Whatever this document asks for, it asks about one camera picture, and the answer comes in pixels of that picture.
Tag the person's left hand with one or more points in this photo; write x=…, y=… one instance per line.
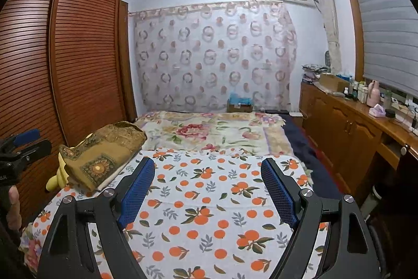
x=13, y=207

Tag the beige window curtain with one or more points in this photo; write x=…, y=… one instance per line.
x=329, y=20

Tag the brown patterned garment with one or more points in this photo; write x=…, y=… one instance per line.
x=107, y=148

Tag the small grey fan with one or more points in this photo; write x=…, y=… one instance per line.
x=327, y=58

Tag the small black device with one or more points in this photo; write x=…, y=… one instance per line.
x=390, y=113

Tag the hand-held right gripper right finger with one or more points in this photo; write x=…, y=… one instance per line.
x=279, y=194

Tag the grey window blind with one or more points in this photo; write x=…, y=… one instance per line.
x=388, y=30

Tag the long wooden cabinet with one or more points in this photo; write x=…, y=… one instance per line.
x=343, y=135

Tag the pink tissue box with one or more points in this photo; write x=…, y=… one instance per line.
x=377, y=110

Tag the pink thermos bottle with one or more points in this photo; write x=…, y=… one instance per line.
x=374, y=94

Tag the dark blue blanket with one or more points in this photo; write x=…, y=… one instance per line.
x=307, y=154

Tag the floral blanket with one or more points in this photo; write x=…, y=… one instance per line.
x=202, y=132

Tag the stack of folded clothes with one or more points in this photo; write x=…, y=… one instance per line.
x=313, y=73

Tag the white jar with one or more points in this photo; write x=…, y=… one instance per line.
x=362, y=93

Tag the yellow plush toy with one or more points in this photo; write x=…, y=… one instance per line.
x=57, y=181

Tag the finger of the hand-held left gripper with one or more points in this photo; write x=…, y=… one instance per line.
x=32, y=151
x=27, y=136

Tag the circle print sheer curtain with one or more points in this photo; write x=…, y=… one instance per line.
x=212, y=63

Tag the orange fruit print bedsheet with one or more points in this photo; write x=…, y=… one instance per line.
x=202, y=200

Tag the cardboard box with blue cloth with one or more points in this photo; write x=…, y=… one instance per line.
x=240, y=102

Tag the wooden louvered wardrobe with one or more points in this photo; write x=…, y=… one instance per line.
x=65, y=69

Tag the brown cardboard box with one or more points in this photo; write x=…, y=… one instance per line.
x=333, y=83

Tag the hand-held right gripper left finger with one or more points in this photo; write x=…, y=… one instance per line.
x=137, y=194

